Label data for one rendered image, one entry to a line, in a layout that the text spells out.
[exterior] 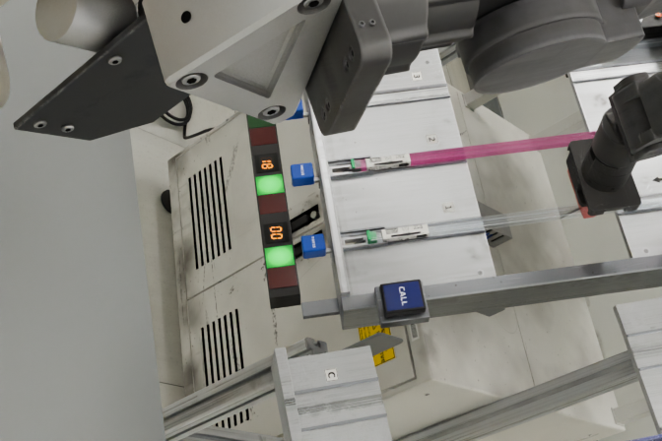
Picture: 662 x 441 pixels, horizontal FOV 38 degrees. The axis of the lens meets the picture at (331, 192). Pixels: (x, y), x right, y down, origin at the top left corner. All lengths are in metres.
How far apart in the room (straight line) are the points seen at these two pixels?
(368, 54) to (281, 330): 1.32
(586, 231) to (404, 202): 2.10
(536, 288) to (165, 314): 0.98
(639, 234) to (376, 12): 0.92
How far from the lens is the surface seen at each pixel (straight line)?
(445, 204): 1.29
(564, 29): 0.53
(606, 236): 3.32
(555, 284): 1.26
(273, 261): 1.26
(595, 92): 1.44
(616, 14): 0.56
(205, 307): 1.90
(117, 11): 0.67
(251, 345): 1.78
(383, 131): 1.35
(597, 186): 1.22
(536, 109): 3.62
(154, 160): 2.21
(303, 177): 1.29
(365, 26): 0.44
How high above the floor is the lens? 1.40
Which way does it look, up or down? 32 degrees down
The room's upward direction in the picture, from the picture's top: 59 degrees clockwise
